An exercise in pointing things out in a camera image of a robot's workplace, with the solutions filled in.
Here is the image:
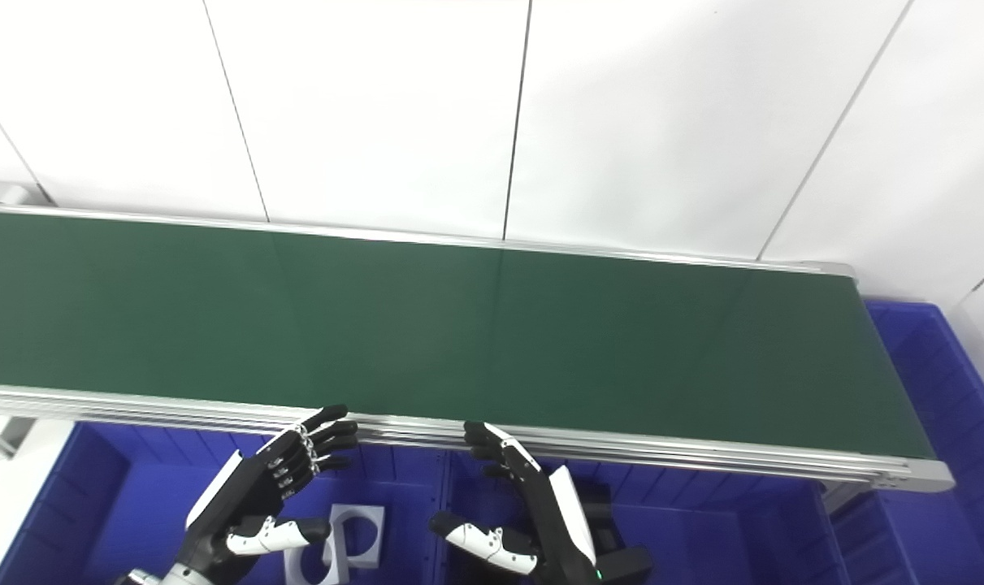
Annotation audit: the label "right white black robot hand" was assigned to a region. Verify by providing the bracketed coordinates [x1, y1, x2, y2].
[429, 420, 603, 585]

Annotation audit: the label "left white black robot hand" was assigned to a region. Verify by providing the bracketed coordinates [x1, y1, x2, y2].
[167, 404, 359, 585]

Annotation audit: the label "black cylindrical part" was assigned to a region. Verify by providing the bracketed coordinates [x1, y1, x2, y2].
[579, 483, 624, 553]

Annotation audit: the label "black block part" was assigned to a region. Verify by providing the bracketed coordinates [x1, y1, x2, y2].
[596, 546, 655, 583]

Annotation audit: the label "white square part round hole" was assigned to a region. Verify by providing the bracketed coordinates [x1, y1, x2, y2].
[327, 504, 386, 568]
[284, 532, 351, 585]

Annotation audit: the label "blue plastic bin white parts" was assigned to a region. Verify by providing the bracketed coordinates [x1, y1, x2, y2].
[0, 418, 450, 585]

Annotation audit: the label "blue plastic bin black parts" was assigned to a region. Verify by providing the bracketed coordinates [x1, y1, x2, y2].
[439, 451, 854, 585]

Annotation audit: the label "grey conveyor motor housing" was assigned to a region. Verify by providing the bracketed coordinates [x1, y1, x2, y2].
[0, 180, 54, 208]

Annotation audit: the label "green conveyor belt aluminium frame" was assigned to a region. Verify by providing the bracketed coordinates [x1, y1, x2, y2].
[0, 201, 956, 494]

